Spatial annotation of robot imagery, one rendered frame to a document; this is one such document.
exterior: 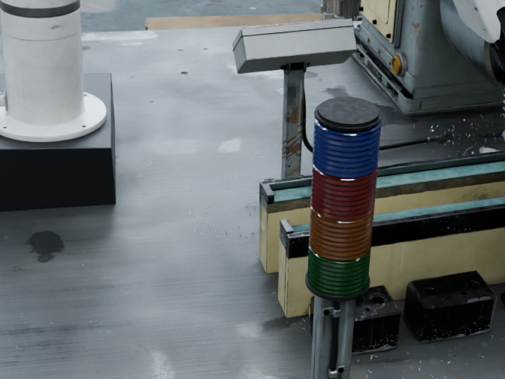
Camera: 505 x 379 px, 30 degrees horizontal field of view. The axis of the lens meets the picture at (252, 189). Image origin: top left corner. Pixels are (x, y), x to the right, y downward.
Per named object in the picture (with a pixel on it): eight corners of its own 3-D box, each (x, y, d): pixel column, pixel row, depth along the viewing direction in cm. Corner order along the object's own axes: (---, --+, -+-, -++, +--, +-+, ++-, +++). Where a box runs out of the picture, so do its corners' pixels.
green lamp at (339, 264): (355, 259, 96) (358, 222, 94) (376, 295, 91) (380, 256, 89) (299, 268, 95) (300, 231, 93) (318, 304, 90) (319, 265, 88)
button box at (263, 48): (344, 63, 145) (338, 31, 146) (358, 50, 138) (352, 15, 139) (236, 74, 141) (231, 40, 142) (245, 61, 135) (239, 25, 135)
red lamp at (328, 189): (361, 183, 92) (364, 143, 89) (384, 216, 87) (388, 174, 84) (302, 192, 90) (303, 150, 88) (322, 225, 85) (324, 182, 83)
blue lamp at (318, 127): (364, 143, 89) (367, 100, 87) (388, 174, 84) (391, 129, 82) (303, 150, 88) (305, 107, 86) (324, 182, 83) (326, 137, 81)
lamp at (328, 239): (358, 222, 94) (361, 183, 92) (380, 256, 89) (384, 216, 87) (300, 231, 93) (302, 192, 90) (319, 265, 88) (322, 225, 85)
